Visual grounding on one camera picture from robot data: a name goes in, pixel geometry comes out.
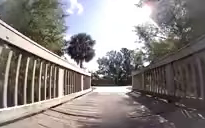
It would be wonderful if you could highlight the palm tree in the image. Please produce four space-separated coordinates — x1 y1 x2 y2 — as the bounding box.
66 32 97 69

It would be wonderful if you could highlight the large leafy tree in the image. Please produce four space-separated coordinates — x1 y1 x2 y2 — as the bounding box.
133 0 205 64
0 0 68 57

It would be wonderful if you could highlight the grey concrete bridge path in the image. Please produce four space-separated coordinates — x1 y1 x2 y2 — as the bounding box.
0 86 205 128

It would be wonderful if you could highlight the pale concrete bridge railing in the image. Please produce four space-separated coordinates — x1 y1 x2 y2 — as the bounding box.
131 29 205 111
0 14 93 127

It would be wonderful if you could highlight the distant row of trees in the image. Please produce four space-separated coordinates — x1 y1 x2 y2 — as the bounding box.
91 47 145 87

